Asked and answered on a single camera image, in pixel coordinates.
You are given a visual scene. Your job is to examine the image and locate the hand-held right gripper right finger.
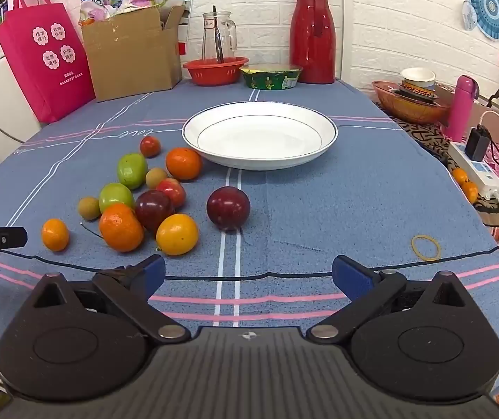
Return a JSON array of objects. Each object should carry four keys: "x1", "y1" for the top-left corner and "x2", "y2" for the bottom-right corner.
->
[{"x1": 306, "y1": 254, "x2": 472, "y2": 345}]

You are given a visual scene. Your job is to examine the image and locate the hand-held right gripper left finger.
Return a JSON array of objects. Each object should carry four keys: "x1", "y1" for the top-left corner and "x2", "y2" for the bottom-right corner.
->
[{"x1": 27, "y1": 254, "x2": 191, "y2": 345}]

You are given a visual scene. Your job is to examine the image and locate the yellow orange citrus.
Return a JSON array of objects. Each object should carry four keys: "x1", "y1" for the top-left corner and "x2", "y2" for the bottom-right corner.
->
[{"x1": 156, "y1": 213, "x2": 200, "y2": 256}]

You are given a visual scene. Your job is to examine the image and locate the large orange mandarin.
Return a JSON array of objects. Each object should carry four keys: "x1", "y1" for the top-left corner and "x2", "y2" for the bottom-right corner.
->
[
  {"x1": 165, "y1": 147, "x2": 203, "y2": 181},
  {"x1": 98, "y1": 203, "x2": 145, "y2": 253}
]

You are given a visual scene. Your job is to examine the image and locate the dark red plum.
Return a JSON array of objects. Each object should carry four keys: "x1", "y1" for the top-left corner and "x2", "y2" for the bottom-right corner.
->
[
  {"x1": 206, "y1": 186, "x2": 251, "y2": 231},
  {"x1": 134, "y1": 189, "x2": 176, "y2": 233}
]

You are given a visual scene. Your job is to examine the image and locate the red apple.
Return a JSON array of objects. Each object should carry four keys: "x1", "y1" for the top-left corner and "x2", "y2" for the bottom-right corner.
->
[{"x1": 155, "y1": 177, "x2": 187, "y2": 209}]

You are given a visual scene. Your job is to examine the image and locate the green jujube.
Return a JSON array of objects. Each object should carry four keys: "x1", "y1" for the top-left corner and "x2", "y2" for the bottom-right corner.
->
[
  {"x1": 117, "y1": 153, "x2": 149, "y2": 190},
  {"x1": 98, "y1": 182, "x2": 135, "y2": 214}
]

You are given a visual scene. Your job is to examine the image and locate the brown kiwi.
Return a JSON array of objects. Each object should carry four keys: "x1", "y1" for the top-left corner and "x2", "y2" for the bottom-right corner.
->
[{"x1": 145, "y1": 167, "x2": 169, "y2": 190}]

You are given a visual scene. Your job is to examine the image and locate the white porcelain plate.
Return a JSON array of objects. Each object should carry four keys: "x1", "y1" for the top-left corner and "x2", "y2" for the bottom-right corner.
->
[{"x1": 182, "y1": 101, "x2": 338, "y2": 171}]

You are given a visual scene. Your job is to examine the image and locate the yellow rubber band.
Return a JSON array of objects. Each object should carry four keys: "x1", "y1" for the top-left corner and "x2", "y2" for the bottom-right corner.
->
[{"x1": 411, "y1": 235, "x2": 442, "y2": 262}]

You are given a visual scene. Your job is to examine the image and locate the blue striped tablecloth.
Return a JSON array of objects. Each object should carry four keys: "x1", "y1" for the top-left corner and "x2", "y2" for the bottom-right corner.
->
[{"x1": 0, "y1": 77, "x2": 499, "y2": 396}]

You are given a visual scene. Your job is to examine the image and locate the white appliance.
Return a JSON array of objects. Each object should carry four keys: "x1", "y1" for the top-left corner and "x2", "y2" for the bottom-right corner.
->
[{"x1": 0, "y1": 57, "x2": 43, "y2": 162}]

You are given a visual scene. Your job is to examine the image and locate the small red tomato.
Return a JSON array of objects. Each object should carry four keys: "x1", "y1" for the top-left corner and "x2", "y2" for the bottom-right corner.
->
[{"x1": 139, "y1": 135, "x2": 161, "y2": 158}]

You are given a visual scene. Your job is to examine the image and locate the dark patterned cloth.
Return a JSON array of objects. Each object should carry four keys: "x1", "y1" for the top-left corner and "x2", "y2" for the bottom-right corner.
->
[{"x1": 374, "y1": 102, "x2": 499, "y2": 228}]

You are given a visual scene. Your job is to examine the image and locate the pink tote bag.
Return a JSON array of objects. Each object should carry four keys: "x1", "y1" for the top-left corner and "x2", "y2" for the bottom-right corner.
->
[{"x1": 0, "y1": 0, "x2": 97, "y2": 124}]

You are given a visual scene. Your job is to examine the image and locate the white power strip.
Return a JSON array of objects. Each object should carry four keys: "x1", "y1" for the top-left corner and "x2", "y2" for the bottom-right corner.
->
[{"x1": 448, "y1": 142, "x2": 499, "y2": 200}]

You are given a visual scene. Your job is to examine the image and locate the brown glossy bowl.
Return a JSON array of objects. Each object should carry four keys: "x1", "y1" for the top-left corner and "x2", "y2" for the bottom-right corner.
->
[{"x1": 372, "y1": 80, "x2": 451, "y2": 124}]

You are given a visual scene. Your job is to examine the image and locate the black charger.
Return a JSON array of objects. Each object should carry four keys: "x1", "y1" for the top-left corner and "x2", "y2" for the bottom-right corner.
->
[{"x1": 464, "y1": 125, "x2": 492, "y2": 162}]

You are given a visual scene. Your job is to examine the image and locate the dark patterned small bowl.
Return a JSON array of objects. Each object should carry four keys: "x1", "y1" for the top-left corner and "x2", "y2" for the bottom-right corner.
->
[{"x1": 398, "y1": 84, "x2": 440, "y2": 104}]

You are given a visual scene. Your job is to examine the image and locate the pink bottle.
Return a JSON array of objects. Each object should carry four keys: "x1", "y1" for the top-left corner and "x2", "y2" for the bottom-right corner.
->
[{"x1": 444, "y1": 74, "x2": 479, "y2": 142}]

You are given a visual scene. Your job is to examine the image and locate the red plastic basket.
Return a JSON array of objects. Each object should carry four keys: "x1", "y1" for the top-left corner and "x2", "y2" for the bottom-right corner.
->
[{"x1": 182, "y1": 56, "x2": 249, "y2": 87}]

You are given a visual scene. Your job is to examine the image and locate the brown cardboard box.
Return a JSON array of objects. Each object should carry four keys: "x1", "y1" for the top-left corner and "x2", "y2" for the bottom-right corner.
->
[{"x1": 81, "y1": 5, "x2": 186, "y2": 102}]

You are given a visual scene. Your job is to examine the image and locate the green instant noodle bowl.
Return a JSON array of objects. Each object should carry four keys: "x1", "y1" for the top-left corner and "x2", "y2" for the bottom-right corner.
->
[{"x1": 239, "y1": 64, "x2": 303, "y2": 90}]

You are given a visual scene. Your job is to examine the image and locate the white cup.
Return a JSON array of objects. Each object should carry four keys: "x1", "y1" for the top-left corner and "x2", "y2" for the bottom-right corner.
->
[{"x1": 401, "y1": 67, "x2": 437, "y2": 89}]

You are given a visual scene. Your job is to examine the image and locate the red thermos jug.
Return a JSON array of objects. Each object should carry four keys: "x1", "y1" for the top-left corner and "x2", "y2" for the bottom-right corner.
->
[{"x1": 289, "y1": 0, "x2": 336, "y2": 84}]

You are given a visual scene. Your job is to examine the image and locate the metal spoon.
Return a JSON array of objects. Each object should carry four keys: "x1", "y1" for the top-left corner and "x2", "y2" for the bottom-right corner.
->
[{"x1": 212, "y1": 6, "x2": 225, "y2": 63}]

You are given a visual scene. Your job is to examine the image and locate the glass pitcher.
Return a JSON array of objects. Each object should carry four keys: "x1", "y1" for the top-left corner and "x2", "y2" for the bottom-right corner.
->
[{"x1": 201, "y1": 11, "x2": 238, "y2": 63}]

